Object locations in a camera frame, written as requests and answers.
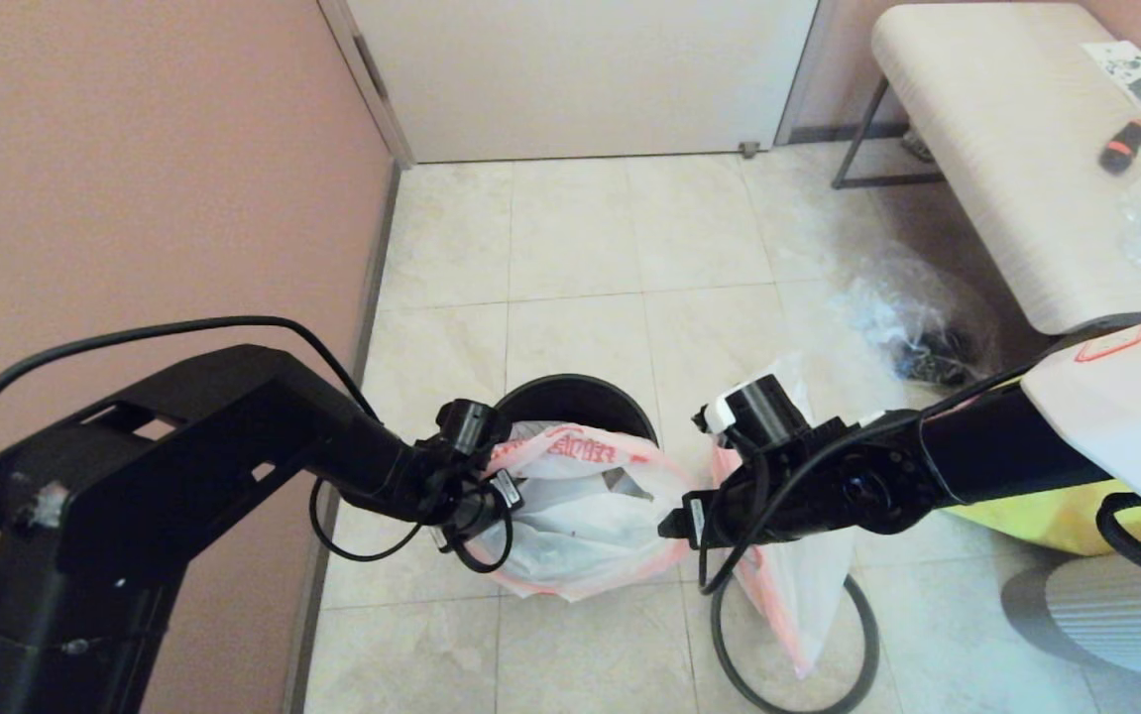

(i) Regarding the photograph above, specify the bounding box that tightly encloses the white red plastic bag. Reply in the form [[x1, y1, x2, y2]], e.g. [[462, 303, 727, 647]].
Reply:
[[466, 421, 700, 603]]

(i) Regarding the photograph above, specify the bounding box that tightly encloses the black bin ring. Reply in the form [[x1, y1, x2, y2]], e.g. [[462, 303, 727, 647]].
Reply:
[[711, 570, 879, 714]]

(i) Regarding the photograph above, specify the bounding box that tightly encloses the used translucent trash bag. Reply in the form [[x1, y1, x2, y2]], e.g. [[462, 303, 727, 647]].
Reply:
[[714, 355, 860, 677]]

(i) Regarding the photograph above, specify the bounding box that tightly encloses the black round trash bin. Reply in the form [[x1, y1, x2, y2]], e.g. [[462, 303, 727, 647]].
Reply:
[[493, 374, 662, 472]]

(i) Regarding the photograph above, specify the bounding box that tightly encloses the grey ribbed robot base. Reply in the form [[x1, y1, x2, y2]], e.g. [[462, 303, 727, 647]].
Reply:
[[1001, 540, 1141, 680]]

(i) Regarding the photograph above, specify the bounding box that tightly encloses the crumpled clear plastic bag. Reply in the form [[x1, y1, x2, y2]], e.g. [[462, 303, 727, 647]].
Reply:
[[833, 248, 1002, 388]]

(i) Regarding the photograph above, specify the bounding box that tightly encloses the yellow shopping bag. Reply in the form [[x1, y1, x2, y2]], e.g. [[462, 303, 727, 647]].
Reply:
[[947, 479, 1141, 556]]

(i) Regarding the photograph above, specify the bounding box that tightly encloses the black left wrist motor cylinder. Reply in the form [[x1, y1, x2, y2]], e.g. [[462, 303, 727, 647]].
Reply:
[[434, 399, 513, 459]]

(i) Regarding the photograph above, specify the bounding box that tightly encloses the black tangled object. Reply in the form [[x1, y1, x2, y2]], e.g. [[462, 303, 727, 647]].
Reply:
[[892, 329, 975, 386]]

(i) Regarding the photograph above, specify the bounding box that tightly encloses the light wood-grain table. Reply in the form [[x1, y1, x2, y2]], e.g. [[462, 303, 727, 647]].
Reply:
[[872, 2, 1141, 336]]

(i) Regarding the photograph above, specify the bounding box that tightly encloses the white door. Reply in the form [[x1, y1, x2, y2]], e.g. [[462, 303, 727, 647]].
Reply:
[[345, 0, 819, 164]]

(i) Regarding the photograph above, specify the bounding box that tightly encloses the black orange marker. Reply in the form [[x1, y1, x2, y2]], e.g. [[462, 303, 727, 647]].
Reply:
[[1097, 119, 1141, 177]]

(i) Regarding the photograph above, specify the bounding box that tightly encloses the black and white booklet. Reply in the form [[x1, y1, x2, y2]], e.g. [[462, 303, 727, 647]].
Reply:
[[1081, 40, 1141, 120]]

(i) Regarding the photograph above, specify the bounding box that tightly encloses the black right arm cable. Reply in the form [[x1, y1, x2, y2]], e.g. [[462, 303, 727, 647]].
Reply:
[[697, 315, 1141, 598]]

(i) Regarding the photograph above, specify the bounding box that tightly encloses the black metal table frame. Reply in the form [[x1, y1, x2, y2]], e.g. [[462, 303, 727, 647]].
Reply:
[[833, 77, 1141, 343]]

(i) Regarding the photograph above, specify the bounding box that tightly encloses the grey door frame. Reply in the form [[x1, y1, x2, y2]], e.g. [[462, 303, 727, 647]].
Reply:
[[317, 0, 839, 170]]

